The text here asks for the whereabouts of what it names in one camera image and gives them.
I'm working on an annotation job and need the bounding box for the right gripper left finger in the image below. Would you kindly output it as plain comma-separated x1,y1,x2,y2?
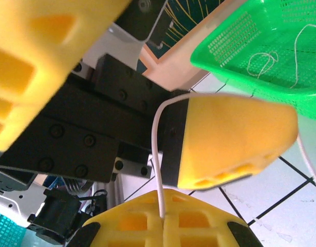
67,190,165,247

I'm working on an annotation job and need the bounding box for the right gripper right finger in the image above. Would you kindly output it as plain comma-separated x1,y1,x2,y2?
163,189,264,247

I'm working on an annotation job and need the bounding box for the green plastic mesh basket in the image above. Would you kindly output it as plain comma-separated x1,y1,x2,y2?
190,0,316,121

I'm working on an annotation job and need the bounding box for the light blue plastic basket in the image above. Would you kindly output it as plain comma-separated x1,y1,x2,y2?
0,210,28,247

